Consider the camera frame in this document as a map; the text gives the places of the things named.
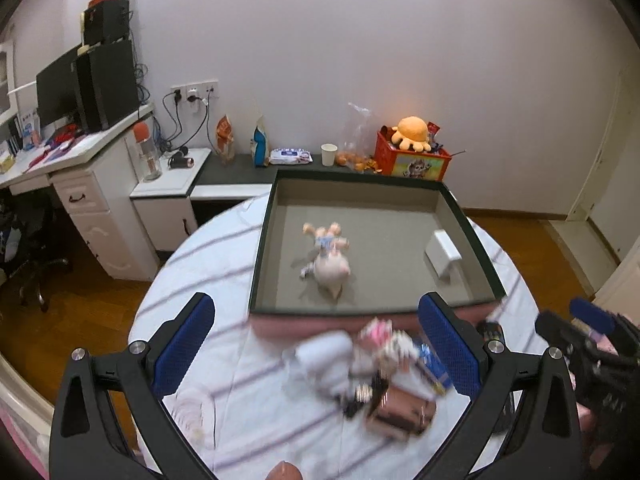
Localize black computer tower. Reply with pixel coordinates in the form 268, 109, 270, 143
74, 39, 141, 134

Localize pink block keyboard toy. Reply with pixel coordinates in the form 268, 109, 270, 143
357, 316, 423, 378

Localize blue white snack bag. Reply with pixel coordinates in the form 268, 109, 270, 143
250, 115, 271, 167

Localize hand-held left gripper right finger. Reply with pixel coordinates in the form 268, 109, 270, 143
417, 291, 588, 480

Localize red printed toy box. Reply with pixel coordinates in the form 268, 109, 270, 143
375, 130, 453, 182

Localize white wall socket strip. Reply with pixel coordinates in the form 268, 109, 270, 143
170, 78, 220, 103

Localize white charger cube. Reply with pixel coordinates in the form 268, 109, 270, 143
424, 229, 463, 279

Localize black computer monitor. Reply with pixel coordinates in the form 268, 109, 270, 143
36, 47, 83, 131

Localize white door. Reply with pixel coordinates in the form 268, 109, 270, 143
567, 67, 640, 226

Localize clear bottle orange cap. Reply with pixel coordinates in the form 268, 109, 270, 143
132, 121, 163, 182

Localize black hair dryer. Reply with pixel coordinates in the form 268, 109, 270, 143
167, 147, 196, 171

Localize pink pig toy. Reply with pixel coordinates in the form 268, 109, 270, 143
299, 221, 353, 301

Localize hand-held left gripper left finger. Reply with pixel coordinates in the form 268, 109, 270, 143
48, 291, 221, 480

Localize black power cable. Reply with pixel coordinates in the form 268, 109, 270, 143
160, 91, 190, 153

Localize black box with cables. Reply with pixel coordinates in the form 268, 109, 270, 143
81, 0, 131, 47

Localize white glass door cabinet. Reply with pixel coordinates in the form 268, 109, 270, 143
0, 40, 16, 126

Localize pile of oranges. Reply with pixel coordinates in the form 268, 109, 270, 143
336, 152, 382, 174

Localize scattered papers and booklets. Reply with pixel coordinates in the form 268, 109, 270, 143
0, 110, 88, 172

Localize orange octopus plush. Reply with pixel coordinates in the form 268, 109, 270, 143
390, 116, 433, 151

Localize pink storage box dark rim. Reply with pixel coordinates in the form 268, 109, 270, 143
247, 166, 509, 336

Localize black office chair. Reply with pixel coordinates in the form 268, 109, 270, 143
0, 195, 73, 313

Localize wet wipes packet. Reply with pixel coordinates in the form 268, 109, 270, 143
270, 148, 313, 166

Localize white desk with drawers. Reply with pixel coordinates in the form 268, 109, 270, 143
0, 102, 161, 281

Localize white nightstand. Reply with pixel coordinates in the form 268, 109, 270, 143
130, 147, 213, 253

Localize small blue box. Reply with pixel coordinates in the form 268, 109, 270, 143
417, 342, 453, 398

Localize orange snack bag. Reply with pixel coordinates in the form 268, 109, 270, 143
215, 114, 237, 163

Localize clear plastic bag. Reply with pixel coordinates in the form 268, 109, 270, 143
342, 102, 379, 161

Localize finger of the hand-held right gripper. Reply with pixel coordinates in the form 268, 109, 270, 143
535, 309, 592, 361
570, 297, 619, 334

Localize white plug adapter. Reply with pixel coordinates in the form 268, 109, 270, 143
283, 332, 361, 401

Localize dark top low bench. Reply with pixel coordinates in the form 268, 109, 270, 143
192, 152, 281, 201

